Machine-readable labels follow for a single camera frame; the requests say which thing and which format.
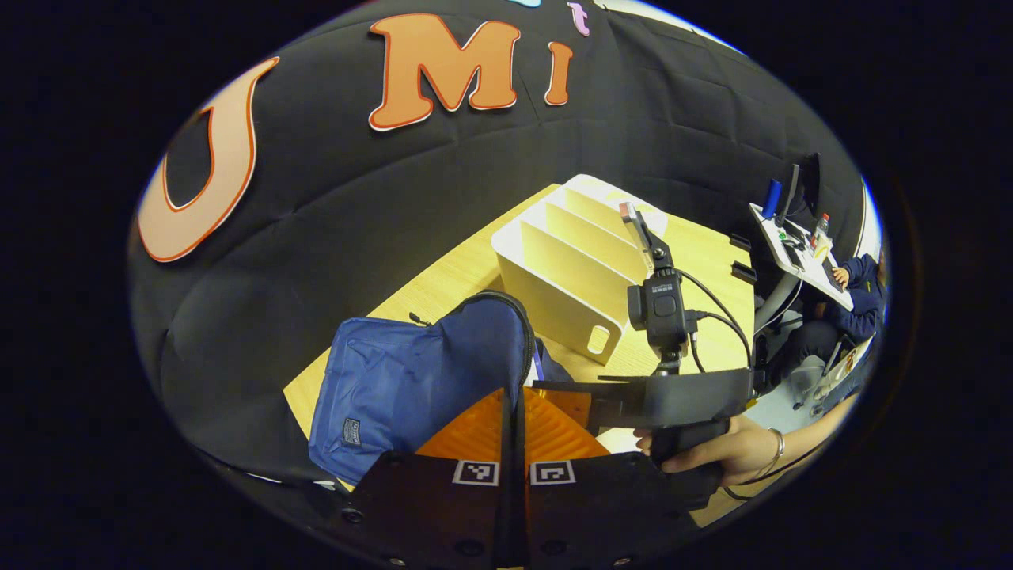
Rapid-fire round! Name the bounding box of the black backdrop cloth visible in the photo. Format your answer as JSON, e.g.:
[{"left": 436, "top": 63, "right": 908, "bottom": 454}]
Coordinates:
[{"left": 129, "top": 0, "right": 867, "bottom": 484}]

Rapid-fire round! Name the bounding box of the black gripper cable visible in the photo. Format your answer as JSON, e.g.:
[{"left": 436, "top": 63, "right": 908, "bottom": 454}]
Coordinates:
[{"left": 679, "top": 269, "right": 753, "bottom": 373}]

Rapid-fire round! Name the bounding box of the blue schoolbag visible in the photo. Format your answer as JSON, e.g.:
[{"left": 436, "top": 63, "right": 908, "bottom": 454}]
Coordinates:
[{"left": 309, "top": 291, "right": 579, "bottom": 485}]

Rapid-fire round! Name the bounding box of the black monitor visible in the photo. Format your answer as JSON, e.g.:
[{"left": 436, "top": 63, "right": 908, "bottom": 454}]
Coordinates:
[{"left": 780, "top": 154, "right": 821, "bottom": 226}]

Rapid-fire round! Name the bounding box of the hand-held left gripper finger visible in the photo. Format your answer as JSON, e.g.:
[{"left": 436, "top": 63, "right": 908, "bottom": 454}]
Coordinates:
[
  {"left": 514, "top": 386, "right": 699, "bottom": 568},
  {"left": 340, "top": 386, "right": 523, "bottom": 568}
]

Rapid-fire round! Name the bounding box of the white background desk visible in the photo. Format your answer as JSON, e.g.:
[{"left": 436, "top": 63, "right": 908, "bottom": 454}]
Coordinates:
[{"left": 748, "top": 202, "right": 856, "bottom": 333}]

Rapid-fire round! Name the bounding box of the white bookshelf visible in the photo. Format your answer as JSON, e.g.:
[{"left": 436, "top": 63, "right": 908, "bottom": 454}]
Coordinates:
[{"left": 491, "top": 174, "right": 670, "bottom": 367}]

